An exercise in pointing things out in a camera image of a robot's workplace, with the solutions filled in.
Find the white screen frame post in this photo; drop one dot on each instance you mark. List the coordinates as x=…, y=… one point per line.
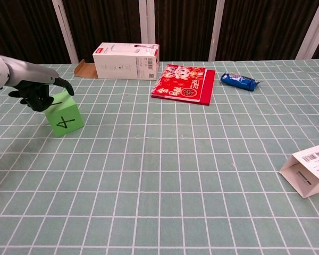
x=312, y=29
x=216, y=32
x=66, y=34
x=146, y=21

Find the blue snack packet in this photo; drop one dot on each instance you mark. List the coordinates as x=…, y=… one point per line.
x=238, y=81

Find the red spiral calendar notebook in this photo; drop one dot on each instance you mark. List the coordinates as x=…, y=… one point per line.
x=183, y=85

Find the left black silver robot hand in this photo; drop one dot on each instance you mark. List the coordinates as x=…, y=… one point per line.
x=34, y=74

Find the small white barcode box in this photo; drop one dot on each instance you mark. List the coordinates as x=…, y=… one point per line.
x=313, y=159

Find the white box with red label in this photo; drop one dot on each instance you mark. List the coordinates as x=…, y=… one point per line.
x=122, y=66

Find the green cube with black numbers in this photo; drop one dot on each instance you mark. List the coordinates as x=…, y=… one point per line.
x=66, y=119

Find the green grid tablecloth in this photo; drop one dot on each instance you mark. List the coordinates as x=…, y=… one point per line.
x=159, y=172

